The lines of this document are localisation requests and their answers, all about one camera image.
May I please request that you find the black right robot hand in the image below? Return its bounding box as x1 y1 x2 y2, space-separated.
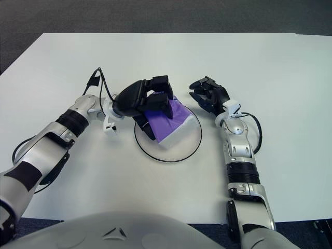
188 76 230 117

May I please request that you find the white right wrist mount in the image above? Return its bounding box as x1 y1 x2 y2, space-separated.
222 100 241 116

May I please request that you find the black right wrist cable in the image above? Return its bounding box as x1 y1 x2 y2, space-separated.
240 113 263 154

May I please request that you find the white plate with black rim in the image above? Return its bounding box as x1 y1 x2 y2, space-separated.
134 103 203 163

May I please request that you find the black left elbow cable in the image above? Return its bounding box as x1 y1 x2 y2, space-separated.
12 134 71 194

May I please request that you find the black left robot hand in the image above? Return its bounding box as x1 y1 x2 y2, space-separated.
113 75 175 142

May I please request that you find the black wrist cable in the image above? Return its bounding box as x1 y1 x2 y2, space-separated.
240 113 263 154
82 67 117 117

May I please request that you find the white wrist mount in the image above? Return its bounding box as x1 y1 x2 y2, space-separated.
222 100 241 116
103 97 124 134

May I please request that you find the grey robot torso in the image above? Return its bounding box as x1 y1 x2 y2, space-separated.
12 211 242 249

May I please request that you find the purple tissue paper pack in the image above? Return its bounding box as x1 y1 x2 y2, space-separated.
144 90 198 150

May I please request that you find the black metal floor object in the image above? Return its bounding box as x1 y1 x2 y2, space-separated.
312 220 332 234

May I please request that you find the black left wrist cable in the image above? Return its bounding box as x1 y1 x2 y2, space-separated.
82 67 117 117

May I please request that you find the white left wrist mount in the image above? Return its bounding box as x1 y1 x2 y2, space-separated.
103 97 124 134

